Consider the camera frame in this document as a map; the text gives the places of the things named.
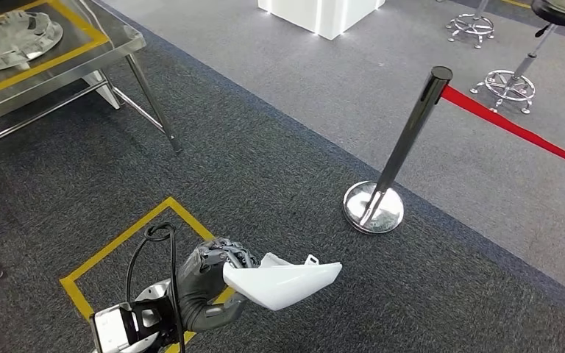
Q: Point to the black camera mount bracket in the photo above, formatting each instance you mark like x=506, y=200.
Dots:
x=126, y=312

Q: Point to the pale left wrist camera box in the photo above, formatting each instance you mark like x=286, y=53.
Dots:
x=109, y=331

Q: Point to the red barrier belt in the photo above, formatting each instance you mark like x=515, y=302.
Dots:
x=516, y=128

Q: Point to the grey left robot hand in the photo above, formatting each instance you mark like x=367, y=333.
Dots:
x=199, y=287

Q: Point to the yellow floor tape square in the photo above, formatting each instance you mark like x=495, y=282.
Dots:
x=117, y=239

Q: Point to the white plastic mirror cover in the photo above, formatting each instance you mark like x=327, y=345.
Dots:
x=282, y=287

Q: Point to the grey wheel hubcap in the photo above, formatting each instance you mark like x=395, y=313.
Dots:
x=19, y=44

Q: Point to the white cabinet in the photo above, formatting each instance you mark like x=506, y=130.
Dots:
x=102, y=90

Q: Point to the stanchion post chrome base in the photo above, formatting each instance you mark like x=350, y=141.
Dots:
x=410, y=131

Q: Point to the black seat chrome stool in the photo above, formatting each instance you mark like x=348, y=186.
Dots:
x=563, y=12

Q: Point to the stainless steel workbench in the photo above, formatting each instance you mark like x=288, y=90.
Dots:
x=43, y=83

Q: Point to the white block with light strips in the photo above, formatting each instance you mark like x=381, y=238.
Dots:
x=302, y=14

